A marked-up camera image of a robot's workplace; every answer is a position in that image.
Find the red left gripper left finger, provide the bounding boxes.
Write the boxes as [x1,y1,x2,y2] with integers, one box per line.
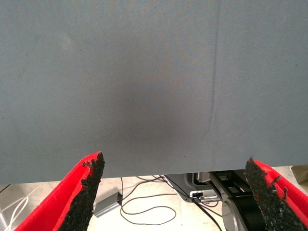
[14,151,105,231]

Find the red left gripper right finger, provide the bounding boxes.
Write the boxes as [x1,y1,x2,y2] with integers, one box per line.
[243,157,308,231]

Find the grey robot base cover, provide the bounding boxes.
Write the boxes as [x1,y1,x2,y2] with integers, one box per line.
[163,173,197,202]

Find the olive cloth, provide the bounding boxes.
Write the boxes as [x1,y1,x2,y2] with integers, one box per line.
[291,165,308,187]

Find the grey metal adapter box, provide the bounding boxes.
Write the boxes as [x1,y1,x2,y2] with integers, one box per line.
[93,192,123,218]

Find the silver hub with white label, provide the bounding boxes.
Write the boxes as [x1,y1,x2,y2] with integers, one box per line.
[189,190,221,202]

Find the dark grey table cloth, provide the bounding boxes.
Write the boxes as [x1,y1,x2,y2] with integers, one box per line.
[0,0,308,185]

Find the white floor cable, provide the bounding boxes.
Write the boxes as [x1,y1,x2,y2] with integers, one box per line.
[0,196,30,231]

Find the looped black floor cable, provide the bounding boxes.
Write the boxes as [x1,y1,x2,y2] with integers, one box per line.
[119,193,178,226]

